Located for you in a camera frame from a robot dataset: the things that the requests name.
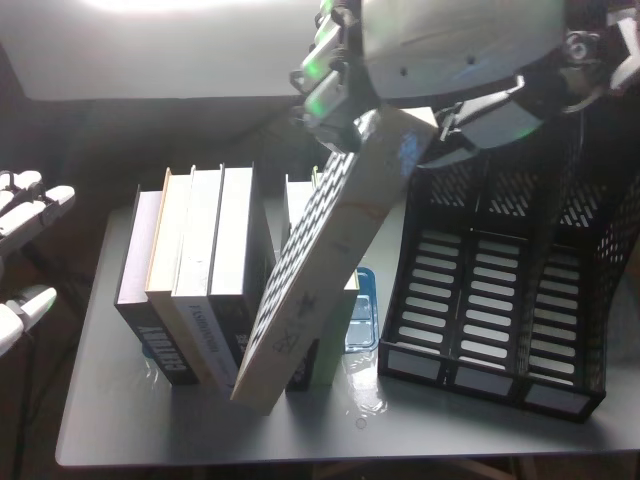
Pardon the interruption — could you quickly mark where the black three-slot file rack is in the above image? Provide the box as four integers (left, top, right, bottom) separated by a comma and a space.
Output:
375, 112, 640, 425

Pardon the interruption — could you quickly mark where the white five-finger left hand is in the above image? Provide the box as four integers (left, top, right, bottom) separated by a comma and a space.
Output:
0, 169, 76, 357

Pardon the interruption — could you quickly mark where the thick beige book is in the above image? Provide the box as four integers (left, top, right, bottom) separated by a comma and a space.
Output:
229, 102, 442, 416

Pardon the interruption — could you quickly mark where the black book white block lettering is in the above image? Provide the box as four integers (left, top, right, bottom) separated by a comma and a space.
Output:
113, 183, 201, 387

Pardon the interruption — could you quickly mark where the white five-finger right hand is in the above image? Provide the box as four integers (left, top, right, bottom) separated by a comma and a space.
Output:
288, 0, 569, 169

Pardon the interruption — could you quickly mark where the black book white spine title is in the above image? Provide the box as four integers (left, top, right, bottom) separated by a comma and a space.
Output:
208, 162, 276, 371

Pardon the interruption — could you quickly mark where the black book with white label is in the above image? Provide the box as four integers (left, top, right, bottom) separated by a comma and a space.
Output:
272, 174, 321, 393

